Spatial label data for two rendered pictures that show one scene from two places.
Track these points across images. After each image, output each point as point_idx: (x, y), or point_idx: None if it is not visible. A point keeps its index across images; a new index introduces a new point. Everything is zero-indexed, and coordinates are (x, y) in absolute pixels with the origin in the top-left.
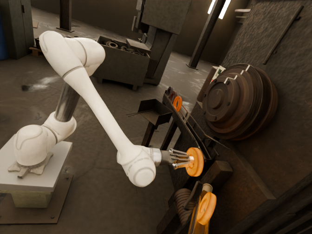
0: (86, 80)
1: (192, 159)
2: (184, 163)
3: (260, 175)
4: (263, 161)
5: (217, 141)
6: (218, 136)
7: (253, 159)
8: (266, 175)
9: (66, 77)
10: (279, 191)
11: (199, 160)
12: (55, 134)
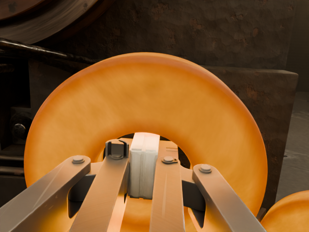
0: None
1: (158, 147)
2: (235, 215)
3: (218, 58)
4: (201, 17)
5: (62, 52)
6: (46, 27)
7: (172, 38)
8: (230, 44)
9: None
10: (281, 49)
11: (227, 87)
12: None
